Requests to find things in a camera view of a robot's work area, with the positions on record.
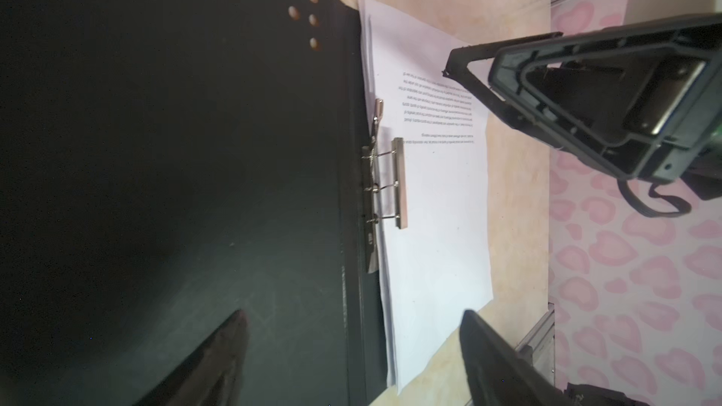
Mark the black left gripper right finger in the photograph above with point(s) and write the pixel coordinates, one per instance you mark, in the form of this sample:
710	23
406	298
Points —
496	374

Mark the white paper sheet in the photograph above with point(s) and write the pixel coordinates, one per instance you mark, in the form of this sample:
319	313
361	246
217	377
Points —
433	177

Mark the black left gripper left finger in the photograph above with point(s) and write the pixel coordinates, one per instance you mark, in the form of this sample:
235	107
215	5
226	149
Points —
212	374

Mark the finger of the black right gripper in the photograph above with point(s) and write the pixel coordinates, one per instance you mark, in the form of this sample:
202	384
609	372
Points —
457	70
633	102

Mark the orange and black folder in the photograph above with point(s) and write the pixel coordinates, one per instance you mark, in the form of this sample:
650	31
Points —
165	163

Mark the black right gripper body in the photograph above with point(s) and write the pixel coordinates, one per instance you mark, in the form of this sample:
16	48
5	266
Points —
704	175

